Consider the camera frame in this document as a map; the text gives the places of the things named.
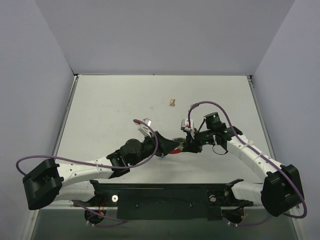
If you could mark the key with black ring tag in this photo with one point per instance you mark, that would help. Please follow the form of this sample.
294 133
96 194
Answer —
194 106

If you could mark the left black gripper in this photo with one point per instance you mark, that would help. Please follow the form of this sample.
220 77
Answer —
157 144

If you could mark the aluminium frame rail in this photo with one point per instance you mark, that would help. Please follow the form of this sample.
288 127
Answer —
271 201

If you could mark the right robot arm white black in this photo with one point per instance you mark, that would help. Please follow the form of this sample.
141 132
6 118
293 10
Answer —
281 187

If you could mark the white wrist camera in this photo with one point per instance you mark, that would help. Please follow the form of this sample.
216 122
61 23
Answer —
188 127
143 127

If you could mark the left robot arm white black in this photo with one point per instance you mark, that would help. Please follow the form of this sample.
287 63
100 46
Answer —
52 181

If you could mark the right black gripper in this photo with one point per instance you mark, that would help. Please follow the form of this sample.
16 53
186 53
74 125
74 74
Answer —
191 144

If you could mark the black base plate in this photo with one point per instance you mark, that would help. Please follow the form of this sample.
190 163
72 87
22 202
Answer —
160 201

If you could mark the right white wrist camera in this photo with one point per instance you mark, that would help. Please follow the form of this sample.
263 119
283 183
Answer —
188 127

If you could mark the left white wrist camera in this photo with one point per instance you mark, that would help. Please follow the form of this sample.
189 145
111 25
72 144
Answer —
143 127

